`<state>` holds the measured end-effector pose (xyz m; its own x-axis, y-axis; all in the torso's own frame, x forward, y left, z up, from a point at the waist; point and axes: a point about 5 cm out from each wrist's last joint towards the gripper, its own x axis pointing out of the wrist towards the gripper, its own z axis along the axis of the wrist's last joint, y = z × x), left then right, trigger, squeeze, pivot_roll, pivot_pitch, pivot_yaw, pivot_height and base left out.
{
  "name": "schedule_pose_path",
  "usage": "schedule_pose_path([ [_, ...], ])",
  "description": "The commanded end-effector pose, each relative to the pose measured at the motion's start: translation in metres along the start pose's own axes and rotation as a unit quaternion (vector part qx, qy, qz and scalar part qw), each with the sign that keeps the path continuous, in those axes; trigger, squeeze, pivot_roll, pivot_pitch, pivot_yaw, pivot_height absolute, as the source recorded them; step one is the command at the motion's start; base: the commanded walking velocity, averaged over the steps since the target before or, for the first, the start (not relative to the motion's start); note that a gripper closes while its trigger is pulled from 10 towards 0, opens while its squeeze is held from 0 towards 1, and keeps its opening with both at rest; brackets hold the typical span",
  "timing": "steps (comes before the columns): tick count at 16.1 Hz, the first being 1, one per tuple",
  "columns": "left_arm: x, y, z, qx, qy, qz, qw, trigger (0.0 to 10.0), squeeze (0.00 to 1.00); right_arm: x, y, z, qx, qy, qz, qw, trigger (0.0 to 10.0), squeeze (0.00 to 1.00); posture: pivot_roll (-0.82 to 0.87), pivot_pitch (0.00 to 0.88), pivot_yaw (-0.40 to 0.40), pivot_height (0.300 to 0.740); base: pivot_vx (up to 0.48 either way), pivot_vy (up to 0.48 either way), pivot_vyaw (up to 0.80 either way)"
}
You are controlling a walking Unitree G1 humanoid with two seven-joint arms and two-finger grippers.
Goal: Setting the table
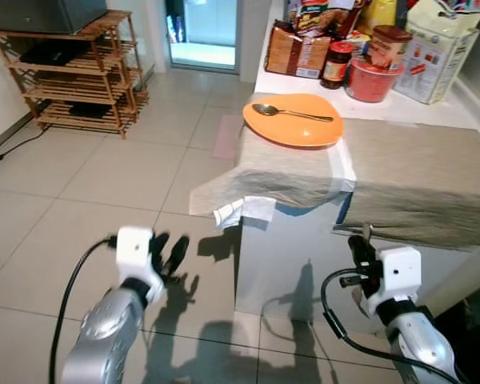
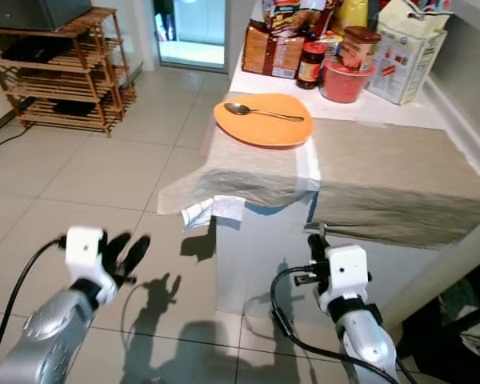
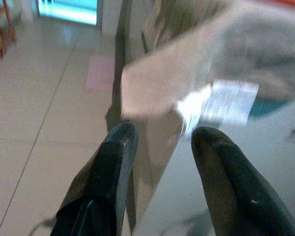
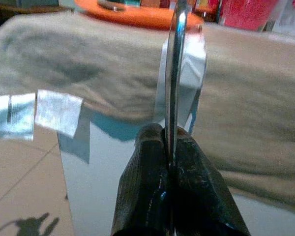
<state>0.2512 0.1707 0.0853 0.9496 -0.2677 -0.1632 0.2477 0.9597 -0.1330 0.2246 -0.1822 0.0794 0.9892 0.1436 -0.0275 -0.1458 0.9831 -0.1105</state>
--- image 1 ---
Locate colourful snack bag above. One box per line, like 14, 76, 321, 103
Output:
286, 0, 361, 37

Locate red lid glass jar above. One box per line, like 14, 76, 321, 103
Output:
320, 42, 354, 90

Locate wooden slatted rack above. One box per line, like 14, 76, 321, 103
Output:
0, 10, 149, 138

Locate metal spoon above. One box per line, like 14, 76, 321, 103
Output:
251, 102, 335, 123

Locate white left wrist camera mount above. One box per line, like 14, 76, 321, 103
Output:
114, 226, 154, 281

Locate brown lid printed canister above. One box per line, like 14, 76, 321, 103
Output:
366, 25, 413, 71

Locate glass door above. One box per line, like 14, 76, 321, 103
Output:
164, 0, 241, 71

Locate orange plate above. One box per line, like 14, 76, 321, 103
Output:
242, 93, 345, 150

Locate brown orange food packet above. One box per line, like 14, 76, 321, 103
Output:
264, 20, 330, 79

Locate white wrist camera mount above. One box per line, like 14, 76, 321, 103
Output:
114, 226, 154, 281
374, 246, 423, 297

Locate yellow white paper bag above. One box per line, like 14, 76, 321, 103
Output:
394, 0, 480, 105

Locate black box appliance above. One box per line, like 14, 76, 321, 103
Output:
0, 0, 109, 34

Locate red plastic tub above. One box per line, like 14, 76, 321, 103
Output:
346, 54, 405, 103

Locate small striped carton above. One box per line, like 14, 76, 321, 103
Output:
346, 30, 372, 58

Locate black shoes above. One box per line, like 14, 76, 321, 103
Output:
68, 102, 105, 118
20, 40, 89, 65

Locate yellow snack bag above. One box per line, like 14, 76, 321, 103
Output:
360, 0, 401, 33

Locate black floor cable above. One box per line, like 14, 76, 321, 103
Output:
0, 128, 45, 161

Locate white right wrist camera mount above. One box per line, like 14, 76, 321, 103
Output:
374, 246, 423, 297

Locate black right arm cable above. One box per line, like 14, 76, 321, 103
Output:
320, 268, 433, 382

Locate white counter cabinet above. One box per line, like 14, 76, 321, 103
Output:
224, 24, 480, 321

